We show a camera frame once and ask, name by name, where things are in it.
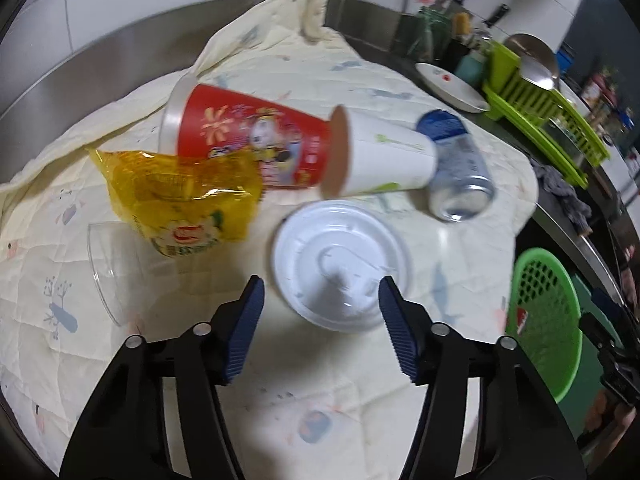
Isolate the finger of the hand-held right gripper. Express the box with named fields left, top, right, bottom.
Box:
left=580, top=312, right=623, bottom=361
left=594, top=287, right=623, bottom=315

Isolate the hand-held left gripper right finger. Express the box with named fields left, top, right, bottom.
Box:
left=377, top=275, right=586, bottom=480

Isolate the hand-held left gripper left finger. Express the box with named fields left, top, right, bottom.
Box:
left=59, top=275, right=266, bottom=480

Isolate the green plastic mesh basket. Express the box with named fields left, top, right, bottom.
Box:
left=505, top=248, right=583, bottom=403

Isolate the white plastic lid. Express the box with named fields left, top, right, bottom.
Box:
left=272, top=200, right=412, bottom=333

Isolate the yellow snack bag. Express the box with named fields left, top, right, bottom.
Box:
left=87, top=149, right=266, bottom=259

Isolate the clear plastic cup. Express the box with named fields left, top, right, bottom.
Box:
left=87, top=222, right=146, bottom=326

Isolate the white paper cup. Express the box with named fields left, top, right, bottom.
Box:
left=320, top=105, right=438, bottom=199

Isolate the blue and white can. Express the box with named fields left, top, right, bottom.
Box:
left=416, top=110, right=496, bottom=222

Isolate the red printed paper cup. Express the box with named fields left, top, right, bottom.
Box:
left=159, top=72, right=333, bottom=190

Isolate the person's right hand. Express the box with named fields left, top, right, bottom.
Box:
left=582, top=391, right=640, bottom=453

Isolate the cream quilted printed blanket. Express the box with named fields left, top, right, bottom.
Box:
left=0, top=0, right=540, bottom=480

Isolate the grey rag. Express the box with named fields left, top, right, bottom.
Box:
left=530, top=160, right=593, bottom=236

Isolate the green plastic dish rack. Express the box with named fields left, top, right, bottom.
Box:
left=482, top=41, right=612, bottom=187

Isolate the white plate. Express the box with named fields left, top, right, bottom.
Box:
left=415, top=62, right=491, bottom=113

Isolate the stainless steel bowl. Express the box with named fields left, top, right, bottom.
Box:
left=504, top=33, right=560, bottom=92

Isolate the dark window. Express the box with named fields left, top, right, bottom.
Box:
left=570, top=0, right=640, bottom=111

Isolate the teal dish soap bottle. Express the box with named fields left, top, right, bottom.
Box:
left=455, top=50, right=486, bottom=86

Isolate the green glass jar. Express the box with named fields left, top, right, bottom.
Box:
left=417, top=6, right=444, bottom=61

